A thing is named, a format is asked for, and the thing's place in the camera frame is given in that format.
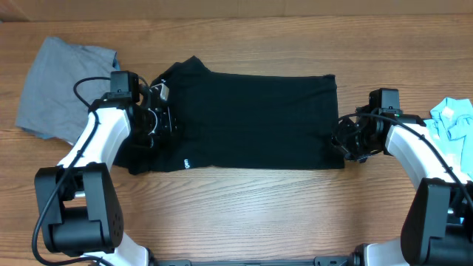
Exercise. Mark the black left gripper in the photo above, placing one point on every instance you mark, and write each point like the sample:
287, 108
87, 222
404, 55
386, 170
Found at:
167, 126

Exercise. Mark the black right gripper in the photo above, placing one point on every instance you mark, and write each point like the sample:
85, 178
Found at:
340, 140

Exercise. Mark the black polo shirt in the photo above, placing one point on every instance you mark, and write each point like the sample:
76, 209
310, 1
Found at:
242, 121

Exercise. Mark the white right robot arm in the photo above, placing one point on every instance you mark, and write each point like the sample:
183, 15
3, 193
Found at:
438, 227

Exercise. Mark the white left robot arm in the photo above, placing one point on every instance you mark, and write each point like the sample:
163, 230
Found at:
79, 211

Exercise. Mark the light blue shirt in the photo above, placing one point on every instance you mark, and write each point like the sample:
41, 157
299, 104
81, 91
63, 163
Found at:
450, 126

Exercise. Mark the grey folded shirt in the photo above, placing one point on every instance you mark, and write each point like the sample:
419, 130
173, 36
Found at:
48, 107

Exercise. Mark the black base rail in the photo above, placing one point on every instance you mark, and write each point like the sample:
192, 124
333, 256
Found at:
255, 262

